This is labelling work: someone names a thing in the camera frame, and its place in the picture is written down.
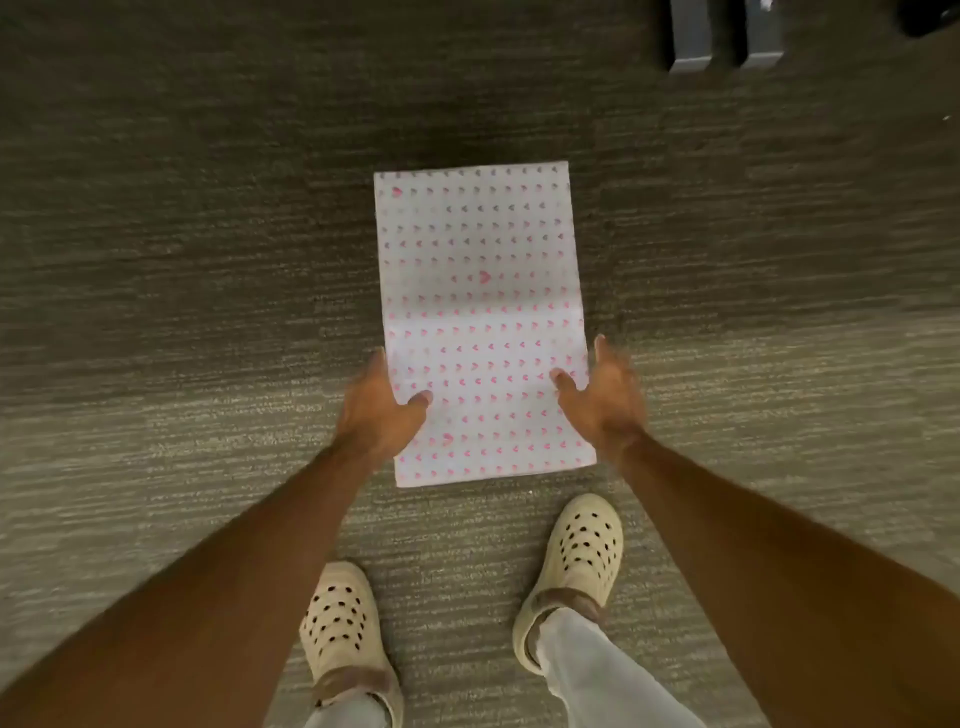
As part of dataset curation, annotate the person's right hand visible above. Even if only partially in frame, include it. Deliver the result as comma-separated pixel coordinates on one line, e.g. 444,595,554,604
549,333,651,466

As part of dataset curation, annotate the person's left hand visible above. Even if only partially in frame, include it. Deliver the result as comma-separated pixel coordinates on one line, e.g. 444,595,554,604
332,348,435,472

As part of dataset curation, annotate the white cloth with pink hearts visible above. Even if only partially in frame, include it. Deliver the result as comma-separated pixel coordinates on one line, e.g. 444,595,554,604
373,161,599,489

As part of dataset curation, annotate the person's right forearm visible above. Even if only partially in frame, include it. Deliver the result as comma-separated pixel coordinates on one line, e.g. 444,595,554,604
611,431,960,728

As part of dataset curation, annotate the person's left forearm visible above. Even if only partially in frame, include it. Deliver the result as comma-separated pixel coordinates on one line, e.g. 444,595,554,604
0,438,376,728

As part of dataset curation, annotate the person's right cream clog shoe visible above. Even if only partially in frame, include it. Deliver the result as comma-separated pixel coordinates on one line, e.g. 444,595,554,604
512,492,625,676

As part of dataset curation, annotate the person's cream clog shoe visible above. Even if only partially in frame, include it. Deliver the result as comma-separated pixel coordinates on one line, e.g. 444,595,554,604
298,561,406,728
512,492,625,676

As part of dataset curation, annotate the person's left cream clog shoe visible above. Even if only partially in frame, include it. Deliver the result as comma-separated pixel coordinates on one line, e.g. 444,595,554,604
298,561,406,728

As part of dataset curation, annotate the person's right white trouser leg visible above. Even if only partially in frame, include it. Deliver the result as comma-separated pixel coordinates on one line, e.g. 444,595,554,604
536,607,710,728

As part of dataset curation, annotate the person's white trouser leg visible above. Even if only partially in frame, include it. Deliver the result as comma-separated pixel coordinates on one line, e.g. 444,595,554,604
303,693,391,728
536,607,710,728

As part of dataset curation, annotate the person's left white trouser leg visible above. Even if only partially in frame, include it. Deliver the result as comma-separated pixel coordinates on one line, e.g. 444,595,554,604
303,693,391,728

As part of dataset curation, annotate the dark furniture leg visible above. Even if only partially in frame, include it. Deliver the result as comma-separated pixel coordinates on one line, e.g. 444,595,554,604
669,0,715,75
740,0,785,70

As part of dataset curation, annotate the black object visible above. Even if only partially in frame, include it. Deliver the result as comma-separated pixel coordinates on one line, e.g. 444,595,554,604
896,0,960,39

